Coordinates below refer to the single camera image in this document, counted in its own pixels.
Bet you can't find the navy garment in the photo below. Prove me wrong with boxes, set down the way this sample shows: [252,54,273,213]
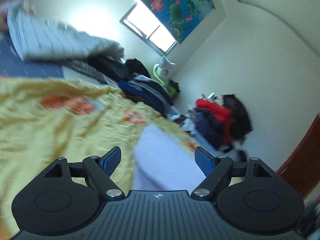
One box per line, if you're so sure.
[192,110,226,151]

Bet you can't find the grey striped quilt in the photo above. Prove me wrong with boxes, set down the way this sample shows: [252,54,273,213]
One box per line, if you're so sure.
[6,0,125,62]

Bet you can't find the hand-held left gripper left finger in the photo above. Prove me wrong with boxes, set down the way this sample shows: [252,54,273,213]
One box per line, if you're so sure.
[44,146,125,200]

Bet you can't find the pile of dark clothes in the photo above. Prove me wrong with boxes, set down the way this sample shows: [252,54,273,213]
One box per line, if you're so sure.
[87,55,178,116]

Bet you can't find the blue mat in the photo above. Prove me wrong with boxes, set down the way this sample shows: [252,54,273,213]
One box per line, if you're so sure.
[0,39,66,78]

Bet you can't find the wooden door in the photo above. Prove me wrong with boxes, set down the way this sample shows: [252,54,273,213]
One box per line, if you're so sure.
[276,114,320,201]

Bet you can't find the lavender small garment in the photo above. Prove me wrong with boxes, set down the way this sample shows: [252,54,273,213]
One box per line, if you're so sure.
[132,125,208,192]

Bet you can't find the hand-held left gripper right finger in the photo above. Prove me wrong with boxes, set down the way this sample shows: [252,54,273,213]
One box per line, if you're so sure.
[191,146,277,200]

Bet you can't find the black coat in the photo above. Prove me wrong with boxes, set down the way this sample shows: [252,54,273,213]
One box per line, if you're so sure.
[222,94,253,143]

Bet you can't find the red jacket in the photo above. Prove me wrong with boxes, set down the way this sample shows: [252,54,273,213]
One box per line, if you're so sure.
[195,99,234,143]

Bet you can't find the yellow printed bed sheet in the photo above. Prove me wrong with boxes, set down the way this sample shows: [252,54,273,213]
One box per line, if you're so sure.
[0,77,200,236]

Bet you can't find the window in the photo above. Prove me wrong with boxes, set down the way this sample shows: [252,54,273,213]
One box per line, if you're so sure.
[120,2,178,54]

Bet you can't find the floral roller blind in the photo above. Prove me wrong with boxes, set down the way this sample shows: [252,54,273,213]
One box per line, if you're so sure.
[139,0,217,43]

